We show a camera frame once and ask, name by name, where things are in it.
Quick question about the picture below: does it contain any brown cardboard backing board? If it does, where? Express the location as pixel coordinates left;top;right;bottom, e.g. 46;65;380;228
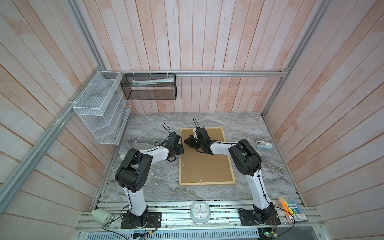
179;144;236;187

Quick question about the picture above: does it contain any white desk clock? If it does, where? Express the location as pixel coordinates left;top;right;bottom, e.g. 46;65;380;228
190;201;211;224

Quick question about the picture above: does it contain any white wire mesh shelf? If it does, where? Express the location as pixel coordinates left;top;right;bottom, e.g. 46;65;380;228
74;71;132;145

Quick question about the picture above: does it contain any pack of coloured highlighters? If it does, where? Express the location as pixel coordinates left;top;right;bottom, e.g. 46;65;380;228
279;196;309;224

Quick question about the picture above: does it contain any paper in black basket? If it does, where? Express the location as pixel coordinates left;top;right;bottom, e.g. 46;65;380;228
132;77;175;87

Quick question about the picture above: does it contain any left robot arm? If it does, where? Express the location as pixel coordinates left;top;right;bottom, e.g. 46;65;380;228
115;132;184;227

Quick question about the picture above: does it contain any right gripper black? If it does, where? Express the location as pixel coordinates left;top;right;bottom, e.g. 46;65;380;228
183;135;204;150

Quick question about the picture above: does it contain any black wire mesh basket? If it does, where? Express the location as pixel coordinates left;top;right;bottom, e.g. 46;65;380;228
120;73;178;101

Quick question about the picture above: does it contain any small white grey device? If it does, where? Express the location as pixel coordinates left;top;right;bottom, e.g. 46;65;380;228
256;141;273;150

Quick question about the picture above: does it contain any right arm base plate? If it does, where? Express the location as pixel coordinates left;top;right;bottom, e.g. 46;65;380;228
238;209;281;226

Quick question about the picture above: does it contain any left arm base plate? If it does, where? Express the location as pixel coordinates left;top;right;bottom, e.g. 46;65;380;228
121;212;162;229

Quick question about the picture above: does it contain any light wooden picture frame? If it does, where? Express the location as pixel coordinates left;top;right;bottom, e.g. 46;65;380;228
179;127;236;187

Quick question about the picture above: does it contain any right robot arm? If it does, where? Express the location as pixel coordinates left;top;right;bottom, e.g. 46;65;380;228
184;127;277;225

